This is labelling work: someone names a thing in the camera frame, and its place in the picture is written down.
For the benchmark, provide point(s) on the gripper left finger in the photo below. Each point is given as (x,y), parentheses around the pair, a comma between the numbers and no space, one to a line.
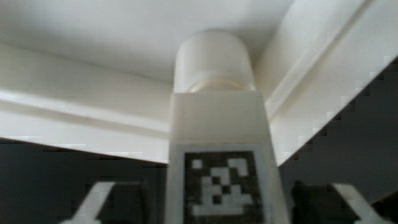
(113,205)

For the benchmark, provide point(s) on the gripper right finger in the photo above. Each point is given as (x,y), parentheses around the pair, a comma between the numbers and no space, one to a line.
(332,204)

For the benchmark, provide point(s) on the white table leg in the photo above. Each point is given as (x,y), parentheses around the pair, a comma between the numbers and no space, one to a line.
(225,189)

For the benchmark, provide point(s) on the white square tabletop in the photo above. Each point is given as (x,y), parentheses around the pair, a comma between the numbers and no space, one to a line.
(88,53)

